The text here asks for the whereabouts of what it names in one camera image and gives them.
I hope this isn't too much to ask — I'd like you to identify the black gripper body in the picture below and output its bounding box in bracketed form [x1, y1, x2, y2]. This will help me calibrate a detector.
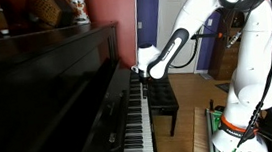
[138, 69, 154, 86]

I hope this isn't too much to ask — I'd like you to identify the black tufted piano bench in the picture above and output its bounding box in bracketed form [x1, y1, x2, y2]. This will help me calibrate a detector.
[145, 71, 183, 140]

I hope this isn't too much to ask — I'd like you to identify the black upright piano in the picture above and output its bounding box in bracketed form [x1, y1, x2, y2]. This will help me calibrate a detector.
[0, 17, 158, 152]

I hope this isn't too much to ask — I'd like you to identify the light wooden platform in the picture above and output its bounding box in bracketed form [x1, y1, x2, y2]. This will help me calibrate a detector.
[187, 105, 215, 152]

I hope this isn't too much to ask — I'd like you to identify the green metal base clamp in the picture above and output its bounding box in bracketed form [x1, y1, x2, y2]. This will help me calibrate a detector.
[205, 107, 228, 152]

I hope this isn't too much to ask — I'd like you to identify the brown wooden cabinet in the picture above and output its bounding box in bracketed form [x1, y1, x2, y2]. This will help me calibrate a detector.
[201, 6, 246, 82]

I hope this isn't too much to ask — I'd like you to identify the dark floor mat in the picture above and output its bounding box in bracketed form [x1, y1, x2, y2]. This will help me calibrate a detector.
[214, 82, 232, 95]

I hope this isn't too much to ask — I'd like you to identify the white panel door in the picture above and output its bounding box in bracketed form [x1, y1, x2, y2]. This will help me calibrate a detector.
[153, 0, 223, 78]

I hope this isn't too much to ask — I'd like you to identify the orange floral vase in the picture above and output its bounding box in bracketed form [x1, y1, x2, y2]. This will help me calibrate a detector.
[67, 0, 92, 26]

